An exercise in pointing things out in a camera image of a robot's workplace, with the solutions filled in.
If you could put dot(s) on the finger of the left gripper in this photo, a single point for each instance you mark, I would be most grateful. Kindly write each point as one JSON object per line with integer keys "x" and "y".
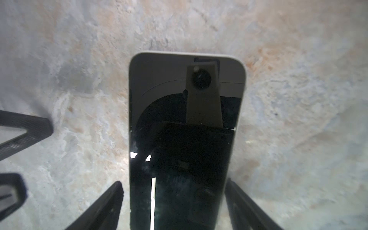
{"x": 36, "y": 130}
{"x": 13, "y": 193}

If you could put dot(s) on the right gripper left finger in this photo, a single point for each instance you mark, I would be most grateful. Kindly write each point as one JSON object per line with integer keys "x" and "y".
{"x": 104, "y": 213}

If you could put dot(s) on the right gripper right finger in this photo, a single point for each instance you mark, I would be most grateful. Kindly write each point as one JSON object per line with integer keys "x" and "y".
{"x": 244, "y": 213}

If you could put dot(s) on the grey-edged black phone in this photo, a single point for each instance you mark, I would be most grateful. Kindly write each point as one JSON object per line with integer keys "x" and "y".
{"x": 183, "y": 112}

